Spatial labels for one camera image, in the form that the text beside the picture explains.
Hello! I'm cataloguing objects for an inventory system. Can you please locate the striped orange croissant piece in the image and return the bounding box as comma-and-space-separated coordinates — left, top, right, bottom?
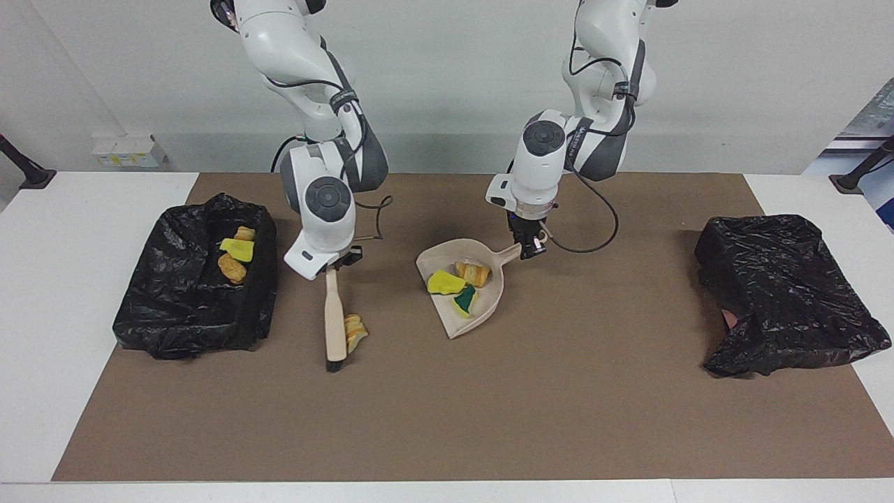
344, 314, 369, 354
455, 261, 492, 288

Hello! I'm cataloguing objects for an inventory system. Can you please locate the beige hand brush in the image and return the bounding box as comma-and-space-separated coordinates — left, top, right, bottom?
324, 269, 349, 372

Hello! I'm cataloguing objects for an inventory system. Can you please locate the beige plastic dustpan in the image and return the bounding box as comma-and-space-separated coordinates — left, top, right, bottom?
416, 238, 525, 340

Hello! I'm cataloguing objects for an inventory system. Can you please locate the yellow green sponge piece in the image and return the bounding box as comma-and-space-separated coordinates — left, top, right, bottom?
219, 238, 255, 263
453, 284, 480, 319

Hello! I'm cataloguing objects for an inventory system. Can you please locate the plain yellow sponge piece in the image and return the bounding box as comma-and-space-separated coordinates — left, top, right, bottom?
427, 269, 467, 296

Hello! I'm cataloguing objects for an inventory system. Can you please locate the golden brown bread roll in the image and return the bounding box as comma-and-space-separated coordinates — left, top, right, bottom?
217, 253, 248, 284

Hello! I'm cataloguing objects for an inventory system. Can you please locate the black bag lined bin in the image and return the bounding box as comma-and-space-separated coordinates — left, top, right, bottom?
695, 214, 893, 378
112, 193, 279, 360

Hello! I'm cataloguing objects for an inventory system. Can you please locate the brown paper table mat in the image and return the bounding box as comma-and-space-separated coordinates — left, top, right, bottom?
52, 173, 894, 483

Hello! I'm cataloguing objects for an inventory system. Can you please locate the white box on table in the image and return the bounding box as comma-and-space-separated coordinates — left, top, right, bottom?
91, 135, 167, 168

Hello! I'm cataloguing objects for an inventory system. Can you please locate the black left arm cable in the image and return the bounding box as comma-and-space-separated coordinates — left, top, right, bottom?
541, 28, 621, 254

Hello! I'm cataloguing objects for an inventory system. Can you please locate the black right base cable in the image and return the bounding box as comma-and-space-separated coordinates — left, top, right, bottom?
270, 135, 300, 173

